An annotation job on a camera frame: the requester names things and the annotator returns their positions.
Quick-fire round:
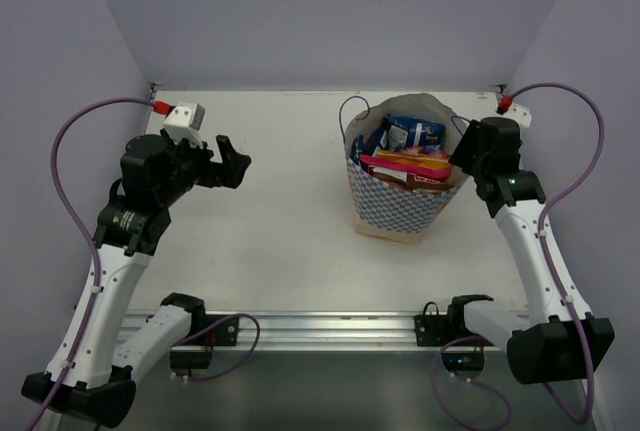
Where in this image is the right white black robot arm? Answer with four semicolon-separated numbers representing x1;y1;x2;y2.
445;117;615;384

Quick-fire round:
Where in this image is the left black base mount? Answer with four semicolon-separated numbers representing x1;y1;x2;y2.
169;314;239;375

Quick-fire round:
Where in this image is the brown chocolate snack packet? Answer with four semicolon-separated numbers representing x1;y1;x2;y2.
405;174;453;195

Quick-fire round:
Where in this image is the aluminium mounting rail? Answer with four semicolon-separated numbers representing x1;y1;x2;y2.
64;311;531;352

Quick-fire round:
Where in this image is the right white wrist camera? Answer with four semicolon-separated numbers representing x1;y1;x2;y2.
496;96;532;129

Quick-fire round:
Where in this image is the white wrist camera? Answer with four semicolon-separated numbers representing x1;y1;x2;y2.
496;96;532;129
162;102;206;148

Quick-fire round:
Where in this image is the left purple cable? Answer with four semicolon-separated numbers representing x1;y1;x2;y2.
19;96;161;431

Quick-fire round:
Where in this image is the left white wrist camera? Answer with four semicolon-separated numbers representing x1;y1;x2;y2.
162;102;206;148

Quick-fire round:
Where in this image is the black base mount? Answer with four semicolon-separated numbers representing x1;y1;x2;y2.
169;314;239;375
414;301;485;378

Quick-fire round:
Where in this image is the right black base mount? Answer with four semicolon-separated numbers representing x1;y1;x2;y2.
414;301;485;378

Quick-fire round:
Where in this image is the blue white snack packet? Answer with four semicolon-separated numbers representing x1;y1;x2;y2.
350;135;372;163

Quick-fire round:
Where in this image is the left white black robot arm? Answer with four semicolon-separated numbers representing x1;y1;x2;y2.
21;132;251;428

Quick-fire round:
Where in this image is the purple Fox's candy bag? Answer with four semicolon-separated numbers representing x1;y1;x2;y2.
400;145;450;160

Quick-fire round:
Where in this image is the blue checkered paper bag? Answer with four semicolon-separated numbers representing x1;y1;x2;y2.
338;93;467;243

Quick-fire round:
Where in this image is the orange snack packet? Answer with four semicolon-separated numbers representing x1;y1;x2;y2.
373;151;453;182

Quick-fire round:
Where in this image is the blue Doritos chip bag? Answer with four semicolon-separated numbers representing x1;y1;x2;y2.
384;114;446;151

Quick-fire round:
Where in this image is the pink snack packet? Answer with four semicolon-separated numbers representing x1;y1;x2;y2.
360;155;408;182

